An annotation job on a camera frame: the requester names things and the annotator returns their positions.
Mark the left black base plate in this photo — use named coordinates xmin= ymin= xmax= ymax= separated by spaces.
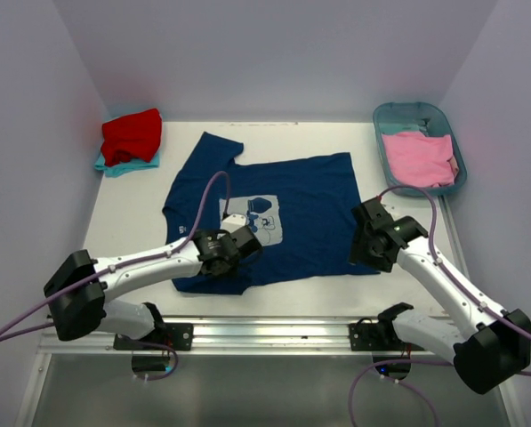
xmin=113 ymin=323 xmax=194 ymax=351

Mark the teal t-shirt in basket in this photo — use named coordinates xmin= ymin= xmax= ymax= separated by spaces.
xmin=379 ymin=119 xmax=429 ymax=135

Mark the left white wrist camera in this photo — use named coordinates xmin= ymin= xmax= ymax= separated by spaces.
xmin=220 ymin=213 xmax=247 ymax=233

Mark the red folded t-shirt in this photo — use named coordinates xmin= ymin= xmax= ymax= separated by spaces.
xmin=101 ymin=109 xmax=163 ymax=167

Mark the pink t-shirt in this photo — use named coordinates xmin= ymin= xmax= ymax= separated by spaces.
xmin=382 ymin=131 xmax=459 ymax=188

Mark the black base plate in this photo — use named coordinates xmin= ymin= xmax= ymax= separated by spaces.
xmin=348 ymin=318 xmax=410 ymax=351
xmin=113 ymin=323 xmax=194 ymax=351

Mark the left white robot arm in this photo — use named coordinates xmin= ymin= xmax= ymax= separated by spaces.
xmin=44 ymin=226 xmax=262 ymax=350

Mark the navy blue t-shirt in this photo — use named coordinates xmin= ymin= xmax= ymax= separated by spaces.
xmin=162 ymin=133 xmax=374 ymax=294

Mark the aluminium mounting rail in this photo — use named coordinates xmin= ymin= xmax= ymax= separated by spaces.
xmin=36 ymin=195 xmax=509 ymax=357

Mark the teal plastic basket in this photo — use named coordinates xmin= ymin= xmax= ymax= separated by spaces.
xmin=373 ymin=101 xmax=467 ymax=197

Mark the teal folded t-shirt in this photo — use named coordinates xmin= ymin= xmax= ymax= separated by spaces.
xmin=94 ymin=152 xmax=160 ymax=178

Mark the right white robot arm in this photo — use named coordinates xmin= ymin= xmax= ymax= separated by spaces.
xmin=349 ymin=197 xmax=531 ymax=394

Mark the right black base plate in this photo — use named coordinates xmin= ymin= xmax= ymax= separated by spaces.
xmin=348 ymin=318 xmax=410 ymax=351

